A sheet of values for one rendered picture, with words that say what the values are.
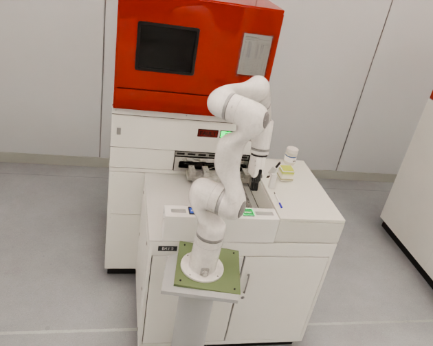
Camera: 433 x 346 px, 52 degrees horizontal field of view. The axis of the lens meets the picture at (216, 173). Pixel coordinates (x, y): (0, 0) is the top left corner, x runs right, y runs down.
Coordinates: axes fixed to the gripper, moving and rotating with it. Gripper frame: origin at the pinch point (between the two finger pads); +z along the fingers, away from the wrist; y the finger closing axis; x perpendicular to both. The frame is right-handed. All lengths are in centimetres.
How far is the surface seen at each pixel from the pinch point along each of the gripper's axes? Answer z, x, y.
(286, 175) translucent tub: 4.1, 28.6, -32.5
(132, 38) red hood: -58, -58, -42
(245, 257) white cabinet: 39.0, 2.6, -4.1
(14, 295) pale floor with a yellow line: 100, -118, -66
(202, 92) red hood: -35, -20, -47
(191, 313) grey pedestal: 54, -27, 20
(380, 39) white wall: -78, 165, -195
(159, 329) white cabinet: 88, -35, -14
